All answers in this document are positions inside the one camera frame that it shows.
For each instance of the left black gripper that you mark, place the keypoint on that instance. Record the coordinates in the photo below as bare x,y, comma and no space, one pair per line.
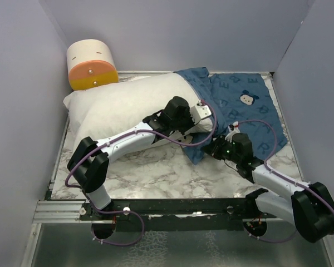
187,113

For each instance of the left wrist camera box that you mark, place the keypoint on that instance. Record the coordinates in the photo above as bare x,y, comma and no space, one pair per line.
200,111

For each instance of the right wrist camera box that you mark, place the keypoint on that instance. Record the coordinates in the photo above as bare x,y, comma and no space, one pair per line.
233,129

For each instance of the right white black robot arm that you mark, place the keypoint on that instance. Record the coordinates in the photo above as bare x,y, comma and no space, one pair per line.
308,207

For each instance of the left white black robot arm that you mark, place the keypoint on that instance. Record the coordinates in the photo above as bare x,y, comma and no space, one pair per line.
90,161

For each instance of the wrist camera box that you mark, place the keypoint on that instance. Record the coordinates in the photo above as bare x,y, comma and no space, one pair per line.
233,129
200,111

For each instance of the cream orange cylindrical container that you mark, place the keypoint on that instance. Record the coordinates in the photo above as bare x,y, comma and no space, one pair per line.
90,64

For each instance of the white pillow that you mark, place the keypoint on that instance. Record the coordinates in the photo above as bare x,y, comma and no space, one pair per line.
108,110

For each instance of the blue cartoon print pillowcase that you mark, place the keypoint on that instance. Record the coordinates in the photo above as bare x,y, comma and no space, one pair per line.
242,97

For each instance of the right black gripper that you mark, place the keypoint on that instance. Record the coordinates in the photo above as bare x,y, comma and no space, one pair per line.
214,148

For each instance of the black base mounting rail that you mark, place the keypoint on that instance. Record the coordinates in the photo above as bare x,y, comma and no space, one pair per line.
174,214

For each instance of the aluminium frame rail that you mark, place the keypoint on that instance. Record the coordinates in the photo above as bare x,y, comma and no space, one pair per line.
50,212

